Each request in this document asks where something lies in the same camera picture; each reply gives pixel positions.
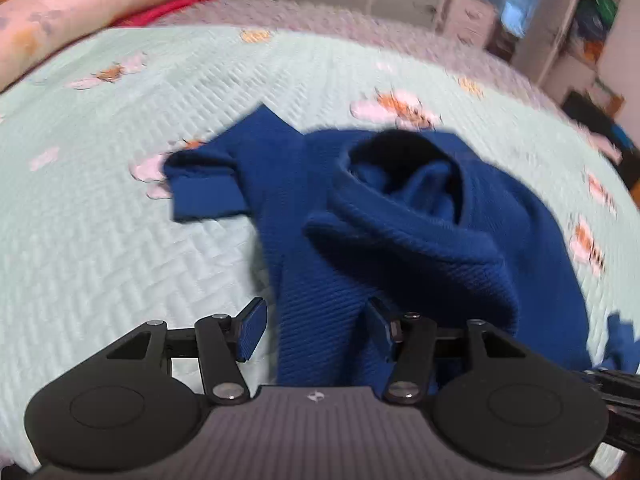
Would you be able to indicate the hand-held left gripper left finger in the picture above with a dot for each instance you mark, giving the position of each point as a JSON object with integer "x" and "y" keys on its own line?
{"x": 252, "y": 330}

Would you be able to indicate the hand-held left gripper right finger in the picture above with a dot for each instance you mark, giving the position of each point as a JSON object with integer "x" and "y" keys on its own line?
{"x": 379, "y": 332}

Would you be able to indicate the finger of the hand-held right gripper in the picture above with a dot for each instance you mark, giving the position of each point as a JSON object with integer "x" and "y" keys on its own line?
{"x": 617, "y": 385}

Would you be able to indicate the blue knit sweater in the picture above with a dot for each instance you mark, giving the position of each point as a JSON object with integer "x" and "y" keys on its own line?
{"x": 425, "y": 260}

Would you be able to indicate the quilted bee-print bedspread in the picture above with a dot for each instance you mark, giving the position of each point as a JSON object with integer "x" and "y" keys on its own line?
{"x": 125, "y": 210}

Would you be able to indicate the black chair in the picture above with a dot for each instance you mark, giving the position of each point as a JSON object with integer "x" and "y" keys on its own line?
{"x": 595, "y": 125}

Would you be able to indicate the red blanket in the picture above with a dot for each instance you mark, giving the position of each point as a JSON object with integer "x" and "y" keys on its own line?
{"x": 165, "y": 10}

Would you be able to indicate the white door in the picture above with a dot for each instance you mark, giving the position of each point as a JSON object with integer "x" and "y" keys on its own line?
{"x": 555, "y": 35}

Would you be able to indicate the blue hanging bag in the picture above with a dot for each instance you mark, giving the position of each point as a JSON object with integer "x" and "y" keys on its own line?
{"x": 590, "y": 30}

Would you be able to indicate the floral rolled quilt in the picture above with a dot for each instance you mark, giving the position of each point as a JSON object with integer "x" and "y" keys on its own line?
{"x": 75, "y": 15}

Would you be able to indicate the green hanging bag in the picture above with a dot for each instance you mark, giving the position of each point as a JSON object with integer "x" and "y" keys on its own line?
{"x": 604, "y": 7}

